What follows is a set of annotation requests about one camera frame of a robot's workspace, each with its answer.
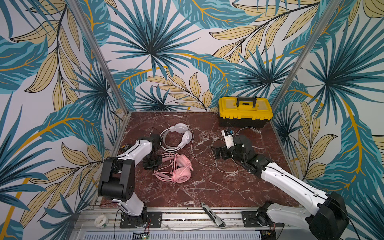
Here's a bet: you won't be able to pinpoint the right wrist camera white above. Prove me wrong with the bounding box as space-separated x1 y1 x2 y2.
222 129 235 149

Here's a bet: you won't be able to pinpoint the black yellow tape measure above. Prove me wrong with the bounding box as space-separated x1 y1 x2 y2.
120 145 131 152

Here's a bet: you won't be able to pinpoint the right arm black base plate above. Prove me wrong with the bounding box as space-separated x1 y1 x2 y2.
241 211 285 228

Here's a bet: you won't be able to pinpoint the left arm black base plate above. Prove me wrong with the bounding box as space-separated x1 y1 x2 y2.
120 212 163 229

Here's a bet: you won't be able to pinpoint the white headphone cable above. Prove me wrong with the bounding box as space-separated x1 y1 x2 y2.
188 125 271 175

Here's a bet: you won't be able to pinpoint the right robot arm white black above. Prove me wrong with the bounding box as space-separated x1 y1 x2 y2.
211 135 350 240

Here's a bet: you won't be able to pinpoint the aluminium front rail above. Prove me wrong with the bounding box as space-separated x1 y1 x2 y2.
68 206 328 240

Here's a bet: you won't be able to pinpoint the white grey headphones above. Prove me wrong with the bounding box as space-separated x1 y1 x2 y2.
160 122 193 153

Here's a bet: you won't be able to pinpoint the grey utility knife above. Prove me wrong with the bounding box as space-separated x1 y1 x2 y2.
201 203 226 228

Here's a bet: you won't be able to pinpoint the pink headphones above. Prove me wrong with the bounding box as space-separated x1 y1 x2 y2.
153 153 194 184

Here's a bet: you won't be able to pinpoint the white tape roll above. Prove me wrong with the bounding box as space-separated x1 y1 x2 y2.
94 215 109 229

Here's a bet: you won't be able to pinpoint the yellow black toolbox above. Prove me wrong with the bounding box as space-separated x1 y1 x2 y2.
219 97 274 129

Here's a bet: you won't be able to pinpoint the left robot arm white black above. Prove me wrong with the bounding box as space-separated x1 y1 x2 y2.
98 134 161 217

